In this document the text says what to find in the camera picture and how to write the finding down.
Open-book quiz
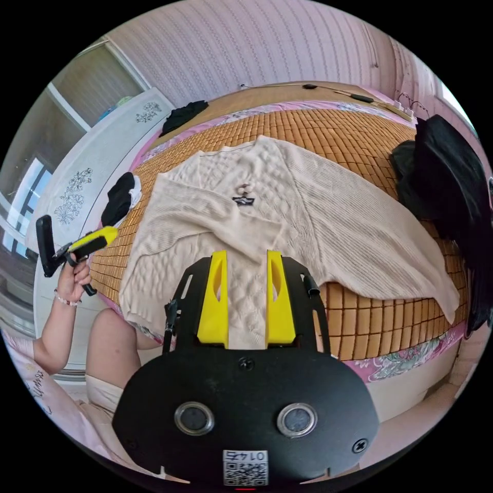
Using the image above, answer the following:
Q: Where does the white cupboard with flower print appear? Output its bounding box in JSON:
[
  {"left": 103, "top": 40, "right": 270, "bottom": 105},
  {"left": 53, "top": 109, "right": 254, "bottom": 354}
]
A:
[{"left": 24, "top": 37, "right": 176, "bottom": 383}]

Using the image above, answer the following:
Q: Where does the person's left forearm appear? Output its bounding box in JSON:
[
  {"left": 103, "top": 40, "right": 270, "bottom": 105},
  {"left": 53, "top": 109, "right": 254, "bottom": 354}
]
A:
[{"left": 32, "top": 289, "right": 93, "bottom": 375}]

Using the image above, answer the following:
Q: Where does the black and white garment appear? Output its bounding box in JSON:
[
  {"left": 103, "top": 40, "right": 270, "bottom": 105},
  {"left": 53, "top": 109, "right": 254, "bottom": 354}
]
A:
[{"left": 100, "top": 172, "right": 144, "bottom": 229}]

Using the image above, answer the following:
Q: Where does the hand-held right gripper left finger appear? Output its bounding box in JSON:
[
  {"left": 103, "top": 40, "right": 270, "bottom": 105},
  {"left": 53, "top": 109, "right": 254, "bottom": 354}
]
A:
[{"left": 197, "top": 250, "right": 230, "bottom": 346}]

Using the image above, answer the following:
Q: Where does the person's left hand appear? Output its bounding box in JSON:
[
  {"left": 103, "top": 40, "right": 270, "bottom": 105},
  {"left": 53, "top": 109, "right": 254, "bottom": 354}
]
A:
[{"left": 56, "top": 252, "right": 92, "bottom": 305}]

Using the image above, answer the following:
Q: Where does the person's body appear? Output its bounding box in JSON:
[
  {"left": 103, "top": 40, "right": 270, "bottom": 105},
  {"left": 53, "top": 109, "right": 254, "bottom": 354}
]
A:
[{"left": 0, "top": 308, "right": 164, "bottom": 480}]

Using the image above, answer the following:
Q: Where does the pile of clothes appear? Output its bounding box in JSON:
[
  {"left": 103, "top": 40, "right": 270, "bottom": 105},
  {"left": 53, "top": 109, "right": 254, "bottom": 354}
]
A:
[{"left": 389, "top": 114, "right": 493, "bottom": 339}]

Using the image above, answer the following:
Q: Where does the beige cardigan sweater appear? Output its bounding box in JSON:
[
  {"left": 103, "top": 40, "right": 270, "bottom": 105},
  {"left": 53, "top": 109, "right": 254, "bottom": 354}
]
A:
[{"left": 118, "top": 135, "right": 461, "bottom": 349}]

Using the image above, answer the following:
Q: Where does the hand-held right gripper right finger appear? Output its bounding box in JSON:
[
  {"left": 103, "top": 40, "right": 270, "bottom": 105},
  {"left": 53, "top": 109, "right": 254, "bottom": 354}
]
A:
[{"left": 264, "top": 250, "right": 297, "bottom": 346}]

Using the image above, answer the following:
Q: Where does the window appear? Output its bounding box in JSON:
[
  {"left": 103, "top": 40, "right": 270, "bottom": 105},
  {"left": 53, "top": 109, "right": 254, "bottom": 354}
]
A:
[{"left": 0, "top": 156, "right": 54, "bottom": 259}]

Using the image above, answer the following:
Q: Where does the bed with woven mat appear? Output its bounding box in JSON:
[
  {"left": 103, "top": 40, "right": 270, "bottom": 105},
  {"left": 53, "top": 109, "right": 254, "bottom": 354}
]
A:
[{"left": 89, "top": 81, "right": 471, "bottom": 426}]

